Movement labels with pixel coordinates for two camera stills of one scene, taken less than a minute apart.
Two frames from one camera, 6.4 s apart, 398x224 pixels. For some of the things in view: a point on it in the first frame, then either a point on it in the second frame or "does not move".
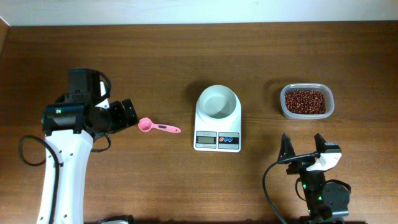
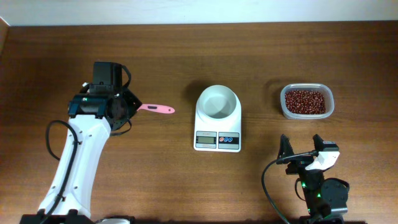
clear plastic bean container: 306,101 does not move
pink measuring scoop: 145,124 -> 157,108
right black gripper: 287,147 does not move
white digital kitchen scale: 217,121 does not move
